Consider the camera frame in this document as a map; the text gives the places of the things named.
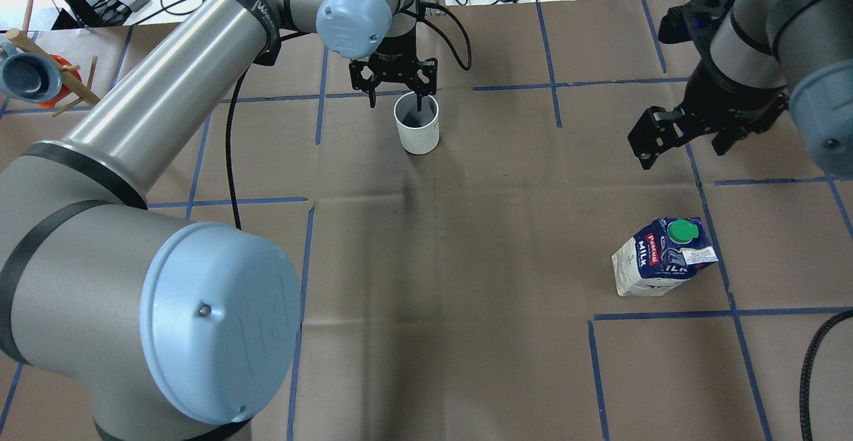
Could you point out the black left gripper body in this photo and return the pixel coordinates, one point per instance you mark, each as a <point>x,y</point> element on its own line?
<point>393,54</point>

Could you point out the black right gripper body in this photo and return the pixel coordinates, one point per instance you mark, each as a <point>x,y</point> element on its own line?
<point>721,99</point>

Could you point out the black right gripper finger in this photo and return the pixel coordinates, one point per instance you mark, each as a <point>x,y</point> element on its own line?
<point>656,132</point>

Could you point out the white grey mug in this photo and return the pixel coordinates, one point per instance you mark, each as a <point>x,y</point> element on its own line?
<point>419,131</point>

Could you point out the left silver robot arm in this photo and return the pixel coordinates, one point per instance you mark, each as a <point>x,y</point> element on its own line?
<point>174,328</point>

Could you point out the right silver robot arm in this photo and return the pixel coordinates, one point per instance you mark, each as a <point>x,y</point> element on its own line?
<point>758,58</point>

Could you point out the Pascual milk carton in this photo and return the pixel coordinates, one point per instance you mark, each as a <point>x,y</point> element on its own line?
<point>662,256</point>

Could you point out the orange mug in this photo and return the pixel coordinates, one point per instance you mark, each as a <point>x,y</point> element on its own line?
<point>56,87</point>

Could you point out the blue mug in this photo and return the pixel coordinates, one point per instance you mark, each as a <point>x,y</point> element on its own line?
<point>24,76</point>

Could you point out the wooden mug tree stand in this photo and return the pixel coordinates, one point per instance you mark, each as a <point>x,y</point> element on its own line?
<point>81,90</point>

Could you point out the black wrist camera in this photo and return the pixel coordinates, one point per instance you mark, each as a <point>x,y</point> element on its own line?
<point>696,21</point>

